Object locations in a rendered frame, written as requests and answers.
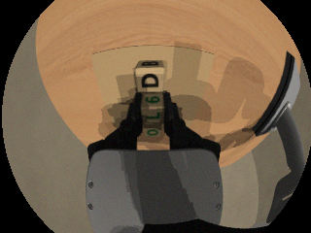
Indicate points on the beige letter block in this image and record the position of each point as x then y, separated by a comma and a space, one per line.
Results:
152, 129
152, 108
150, 76

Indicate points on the tan flat mat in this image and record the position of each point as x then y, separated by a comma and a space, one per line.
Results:
186, 75

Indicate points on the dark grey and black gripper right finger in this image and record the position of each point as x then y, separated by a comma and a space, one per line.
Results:
180, 136

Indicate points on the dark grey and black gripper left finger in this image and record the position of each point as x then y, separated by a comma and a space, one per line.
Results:
125, 137

